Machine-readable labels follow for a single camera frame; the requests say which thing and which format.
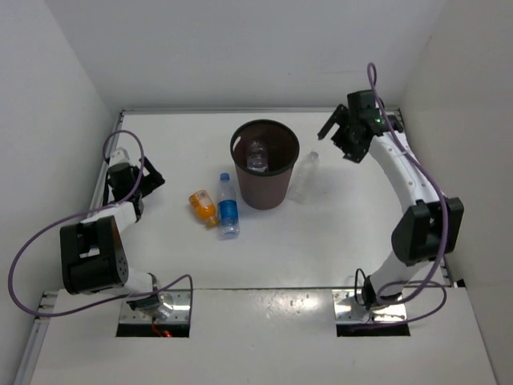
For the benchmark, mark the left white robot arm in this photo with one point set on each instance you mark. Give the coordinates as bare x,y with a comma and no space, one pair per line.
92,254

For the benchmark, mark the blue label water bottle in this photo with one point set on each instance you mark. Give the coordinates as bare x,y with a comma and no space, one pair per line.
227,208

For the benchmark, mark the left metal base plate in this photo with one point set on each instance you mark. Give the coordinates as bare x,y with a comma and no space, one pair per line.
169,307

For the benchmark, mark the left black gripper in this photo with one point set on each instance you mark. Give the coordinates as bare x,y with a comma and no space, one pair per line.
152,180

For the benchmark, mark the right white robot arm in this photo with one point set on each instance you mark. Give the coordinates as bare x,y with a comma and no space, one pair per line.
430,222

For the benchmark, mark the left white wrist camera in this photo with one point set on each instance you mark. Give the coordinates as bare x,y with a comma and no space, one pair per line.
118,156

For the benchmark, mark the clear plastic bottle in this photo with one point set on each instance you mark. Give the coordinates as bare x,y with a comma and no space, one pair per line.
303,176

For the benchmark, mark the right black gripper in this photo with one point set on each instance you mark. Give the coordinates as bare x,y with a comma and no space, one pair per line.
352,152

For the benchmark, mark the clear bottle white label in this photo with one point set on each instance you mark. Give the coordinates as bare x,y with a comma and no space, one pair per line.
257,156

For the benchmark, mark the brown plastic waste bin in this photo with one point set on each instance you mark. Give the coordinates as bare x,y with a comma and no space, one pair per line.
265,190

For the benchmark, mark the small orange juice bottle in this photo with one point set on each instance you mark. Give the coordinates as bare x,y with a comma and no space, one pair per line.
204,208

